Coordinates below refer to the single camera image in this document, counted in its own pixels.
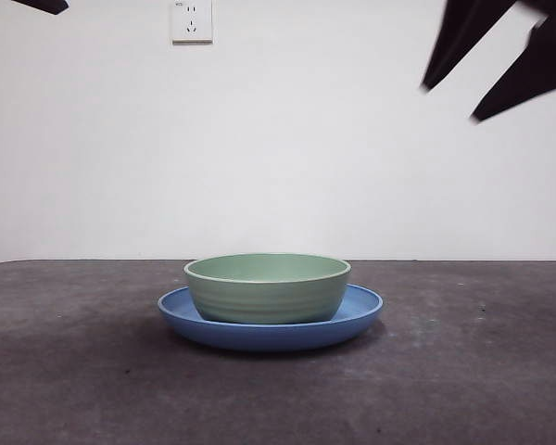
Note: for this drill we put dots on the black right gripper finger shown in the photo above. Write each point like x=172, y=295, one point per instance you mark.
x=542, y=65
x=463, y=37

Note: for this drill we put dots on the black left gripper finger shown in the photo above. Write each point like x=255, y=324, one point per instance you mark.
x=48, y=4

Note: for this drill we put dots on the green ribbed bowl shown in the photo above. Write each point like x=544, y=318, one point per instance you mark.
x=266, y=296

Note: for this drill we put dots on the blue round plate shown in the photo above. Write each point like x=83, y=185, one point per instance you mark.
x=269, y=337

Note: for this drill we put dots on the white wall socket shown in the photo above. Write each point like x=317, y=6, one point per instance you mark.
x=192, y=23

